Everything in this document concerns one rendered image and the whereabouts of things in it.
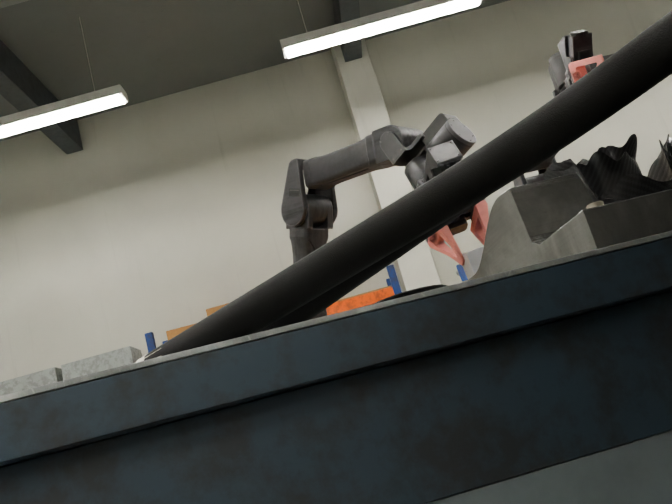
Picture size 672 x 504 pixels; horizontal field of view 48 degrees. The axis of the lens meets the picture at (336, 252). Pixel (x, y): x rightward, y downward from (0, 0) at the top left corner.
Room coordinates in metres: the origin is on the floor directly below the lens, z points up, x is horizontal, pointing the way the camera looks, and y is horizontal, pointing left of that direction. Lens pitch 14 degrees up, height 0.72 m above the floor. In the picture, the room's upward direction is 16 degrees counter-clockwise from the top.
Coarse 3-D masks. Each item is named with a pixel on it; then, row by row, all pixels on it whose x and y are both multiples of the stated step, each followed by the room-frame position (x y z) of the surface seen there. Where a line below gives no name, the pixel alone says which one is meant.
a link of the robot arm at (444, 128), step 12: (444, 120) 1.13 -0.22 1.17; (456, 120) 1.15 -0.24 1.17; (384, 132) 1.19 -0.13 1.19; (432, 132) 1.15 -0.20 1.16; (444, 132) 1.12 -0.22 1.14; (456, 132) 1.12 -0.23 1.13; (468, 132) 1.14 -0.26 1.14; (384, 144) 1.19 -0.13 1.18; (396, 144) 1.17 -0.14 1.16; (420, 144) 1.17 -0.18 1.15; (432, 144) 1.14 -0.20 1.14; (456, 144) 1.12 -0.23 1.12; (468, 144) 1.13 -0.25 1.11; (396, 156) 1.18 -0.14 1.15; (408, 156) 1.19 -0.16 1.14
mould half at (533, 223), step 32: (512, 192) 0.78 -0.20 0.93; (544, 192) 0.78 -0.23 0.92; (576, 192) 0.79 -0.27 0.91; (512, 224) 0.80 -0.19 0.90; (544, 224) 0.78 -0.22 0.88; (576, 224) 0.67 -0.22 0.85; (608, 224) 0.66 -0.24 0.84; (640, 224) 0.66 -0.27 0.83; (512, 256) 0.83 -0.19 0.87; (544, 256) 0.75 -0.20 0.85
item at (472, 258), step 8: (480, 248) 1.11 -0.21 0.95; (464, 256) 1.12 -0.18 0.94; (472, 256) 1.11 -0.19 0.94; (480, 256) 1.12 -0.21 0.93; (464, 264) 1.14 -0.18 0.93; (472, 264) 1.11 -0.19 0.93; (456, 272) 1.24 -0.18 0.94; (464, 272) 1.16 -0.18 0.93; (472, 272) 1.12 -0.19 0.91; (464, 280) 1.18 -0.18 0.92
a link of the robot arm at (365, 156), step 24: (360, 144) 1.24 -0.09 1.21; (408, 144) 1.18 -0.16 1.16; (288, 168) 1.34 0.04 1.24; (312, 168) 1.32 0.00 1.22; (336, 168) 1.29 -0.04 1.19; (360, 168) 1.25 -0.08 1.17; (384, 168) 1.27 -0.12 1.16; (288, 192) 1.35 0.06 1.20; (312, 192) 1.41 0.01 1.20; (288, 216) 1.36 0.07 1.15; (336, 216) 1.40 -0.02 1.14
